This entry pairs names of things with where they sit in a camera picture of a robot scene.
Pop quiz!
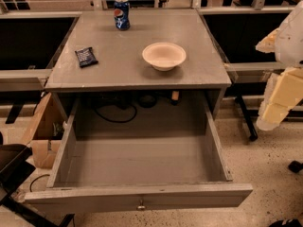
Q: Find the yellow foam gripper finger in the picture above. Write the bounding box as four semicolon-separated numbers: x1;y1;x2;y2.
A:
257;67;303;131
256;28;279;53

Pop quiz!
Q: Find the dark blue rxbar wrapper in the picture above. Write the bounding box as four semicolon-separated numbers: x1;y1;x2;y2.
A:
75;47;98;68

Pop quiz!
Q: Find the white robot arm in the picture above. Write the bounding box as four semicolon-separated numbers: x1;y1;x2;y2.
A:
256;1;303;131

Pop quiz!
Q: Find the open grey top drawer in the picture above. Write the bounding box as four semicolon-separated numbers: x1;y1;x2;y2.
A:
25;92;252;213

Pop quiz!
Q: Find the small metal drawer knob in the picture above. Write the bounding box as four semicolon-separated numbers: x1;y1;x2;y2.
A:
136;200;146;211

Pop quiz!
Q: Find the black stand leg right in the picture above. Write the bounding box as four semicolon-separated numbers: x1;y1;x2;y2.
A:
235;95;258;141

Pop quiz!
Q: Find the grey wooden cabinet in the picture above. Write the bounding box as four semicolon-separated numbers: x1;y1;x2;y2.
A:
45;9;231;114

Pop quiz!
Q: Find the white paper bowl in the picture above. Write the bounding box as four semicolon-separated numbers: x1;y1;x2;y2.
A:
142;43;187;71

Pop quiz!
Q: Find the blue pepsi can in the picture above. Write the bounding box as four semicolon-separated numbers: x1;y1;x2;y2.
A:
114;0;131;30

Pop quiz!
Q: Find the brown cardboard box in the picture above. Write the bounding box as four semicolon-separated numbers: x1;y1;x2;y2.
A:
21;94;64;169

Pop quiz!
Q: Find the black chair at left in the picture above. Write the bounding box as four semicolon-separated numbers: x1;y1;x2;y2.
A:
0;143;74;227

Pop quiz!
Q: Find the black cable behind cabinet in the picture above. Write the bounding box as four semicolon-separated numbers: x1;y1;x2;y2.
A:
93;93;159;124

